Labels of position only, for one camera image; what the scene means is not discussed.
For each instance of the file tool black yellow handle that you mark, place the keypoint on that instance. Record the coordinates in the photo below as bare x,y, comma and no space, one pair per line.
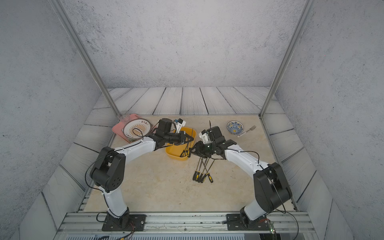
185,152

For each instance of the left aluminium frame post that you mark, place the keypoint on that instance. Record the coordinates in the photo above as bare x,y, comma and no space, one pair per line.
69,28

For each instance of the fork with white handle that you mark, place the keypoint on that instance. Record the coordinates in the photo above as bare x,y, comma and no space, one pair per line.
251,129

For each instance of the blue yellow patterned bowl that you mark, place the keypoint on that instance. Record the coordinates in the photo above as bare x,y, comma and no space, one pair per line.
235,127

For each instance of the right aluminium frame post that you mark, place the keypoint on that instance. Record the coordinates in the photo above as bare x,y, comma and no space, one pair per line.
308,7

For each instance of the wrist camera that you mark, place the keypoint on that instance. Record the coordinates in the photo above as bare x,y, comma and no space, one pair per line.
165,125
212,135

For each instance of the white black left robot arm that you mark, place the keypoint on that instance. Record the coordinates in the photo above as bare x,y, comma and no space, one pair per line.
108,170

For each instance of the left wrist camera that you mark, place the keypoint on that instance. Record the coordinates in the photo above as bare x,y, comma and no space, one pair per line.
165,125

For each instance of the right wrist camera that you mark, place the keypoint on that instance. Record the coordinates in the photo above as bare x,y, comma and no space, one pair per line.
212,135

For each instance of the pink square tray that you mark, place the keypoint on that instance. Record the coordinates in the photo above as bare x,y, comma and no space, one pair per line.
118,128

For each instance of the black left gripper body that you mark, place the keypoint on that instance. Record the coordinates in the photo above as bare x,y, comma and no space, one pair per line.
174,138

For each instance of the aluminium frame post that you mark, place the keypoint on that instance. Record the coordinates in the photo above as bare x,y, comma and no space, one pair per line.
308,7
69,28

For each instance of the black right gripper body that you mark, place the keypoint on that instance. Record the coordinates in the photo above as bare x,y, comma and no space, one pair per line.
206,150

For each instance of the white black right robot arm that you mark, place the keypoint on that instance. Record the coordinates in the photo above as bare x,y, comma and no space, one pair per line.
271,186

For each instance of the yellow plastic storage box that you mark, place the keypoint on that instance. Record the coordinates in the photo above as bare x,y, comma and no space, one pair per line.
174,151

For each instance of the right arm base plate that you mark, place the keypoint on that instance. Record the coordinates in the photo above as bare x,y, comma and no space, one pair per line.
240,222

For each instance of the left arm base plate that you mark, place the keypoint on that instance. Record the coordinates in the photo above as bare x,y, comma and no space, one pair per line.
126,223

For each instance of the aluminium front rail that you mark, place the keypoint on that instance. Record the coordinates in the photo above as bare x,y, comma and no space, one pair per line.
189,226

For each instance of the white round printed plate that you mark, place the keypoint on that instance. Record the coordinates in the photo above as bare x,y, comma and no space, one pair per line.
136,129

